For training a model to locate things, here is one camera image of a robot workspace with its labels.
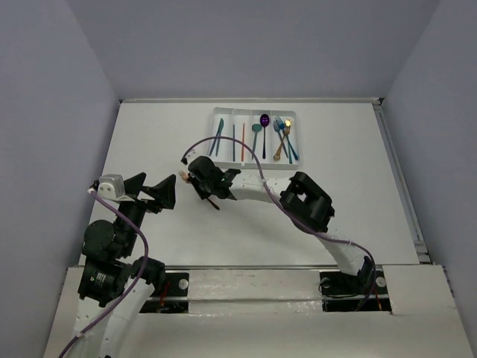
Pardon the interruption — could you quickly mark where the teal plastic spoon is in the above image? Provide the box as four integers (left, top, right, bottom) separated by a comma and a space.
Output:
251, 123, 262, 152

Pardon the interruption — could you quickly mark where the teal plastic knife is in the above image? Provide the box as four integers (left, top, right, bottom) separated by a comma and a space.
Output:
213, 118, 224, 156

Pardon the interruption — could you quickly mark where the orange chopstick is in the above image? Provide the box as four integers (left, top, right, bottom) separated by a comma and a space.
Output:
241, 123, 245, 163

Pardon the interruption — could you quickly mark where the dark blue plastic knife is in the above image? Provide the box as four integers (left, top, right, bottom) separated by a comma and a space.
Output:
209, 132, 221, 156

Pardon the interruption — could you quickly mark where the white cutlery tray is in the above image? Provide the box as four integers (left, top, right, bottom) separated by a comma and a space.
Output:
205, 107, 300, 170

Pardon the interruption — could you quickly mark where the dark blue chopstick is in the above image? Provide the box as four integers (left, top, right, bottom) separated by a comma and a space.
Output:
232, 123, 236, 162

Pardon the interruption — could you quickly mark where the dark blue metal fork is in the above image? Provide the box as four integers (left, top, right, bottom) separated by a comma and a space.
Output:
273, 119, 288, 161

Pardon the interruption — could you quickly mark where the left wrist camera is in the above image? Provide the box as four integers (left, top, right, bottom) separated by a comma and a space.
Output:
88, 174, 127, 201

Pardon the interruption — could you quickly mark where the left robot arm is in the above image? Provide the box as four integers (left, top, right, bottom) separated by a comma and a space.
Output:
61, 172, 176, 357

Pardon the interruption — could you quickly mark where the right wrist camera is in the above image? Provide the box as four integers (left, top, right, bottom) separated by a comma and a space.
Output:
180, 149, 198, 166

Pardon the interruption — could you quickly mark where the purple metal spoon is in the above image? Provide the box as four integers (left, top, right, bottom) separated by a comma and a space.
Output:
259, 113, 270, 159

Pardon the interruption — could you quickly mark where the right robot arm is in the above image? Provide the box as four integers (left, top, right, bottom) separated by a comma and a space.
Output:
180, 156, 376, 295

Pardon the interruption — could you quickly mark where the blue plastic fork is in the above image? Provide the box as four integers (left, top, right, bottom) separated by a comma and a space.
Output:
274, 116, 299, 163

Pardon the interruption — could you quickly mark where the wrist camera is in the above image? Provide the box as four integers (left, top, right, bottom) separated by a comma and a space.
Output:
88, 174, 127, 201
180, 149, 198, 166

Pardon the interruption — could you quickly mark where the iridescent rainbow fork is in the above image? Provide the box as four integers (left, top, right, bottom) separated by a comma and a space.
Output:
284, 128, 293, 165

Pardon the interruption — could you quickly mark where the gold ornate fork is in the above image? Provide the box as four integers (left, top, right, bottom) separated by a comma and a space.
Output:
274, 116, 292, 164

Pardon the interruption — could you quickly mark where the rose gold fork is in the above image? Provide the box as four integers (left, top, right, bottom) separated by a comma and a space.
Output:
178, 170, 220, 210

